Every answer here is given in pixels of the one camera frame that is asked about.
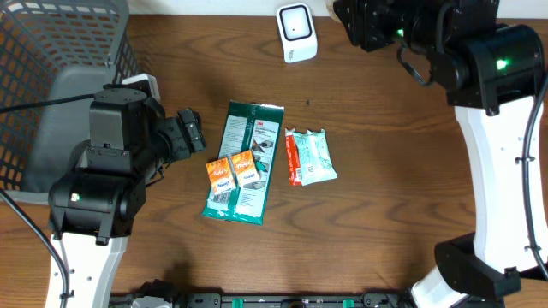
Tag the dark grey plastic basket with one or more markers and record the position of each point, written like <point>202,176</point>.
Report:
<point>54,55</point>

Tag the orange small box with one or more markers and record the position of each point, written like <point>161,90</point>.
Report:
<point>245,168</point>
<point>221,176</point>

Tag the white barcode scanner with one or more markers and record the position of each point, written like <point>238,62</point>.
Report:
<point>297,32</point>

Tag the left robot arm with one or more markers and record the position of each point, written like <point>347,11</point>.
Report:
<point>93,207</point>

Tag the red tube packet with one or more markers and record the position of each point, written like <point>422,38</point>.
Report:
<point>293,158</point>

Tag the green 3M package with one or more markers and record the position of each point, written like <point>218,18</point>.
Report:
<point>254,128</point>

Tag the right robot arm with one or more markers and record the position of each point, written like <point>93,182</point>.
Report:
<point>495,78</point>

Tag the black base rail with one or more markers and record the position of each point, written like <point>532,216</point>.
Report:
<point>164,294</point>

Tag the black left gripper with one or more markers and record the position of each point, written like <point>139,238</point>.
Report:
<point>181,126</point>

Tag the mint green wipes packet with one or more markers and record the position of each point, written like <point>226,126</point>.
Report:
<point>314,157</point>

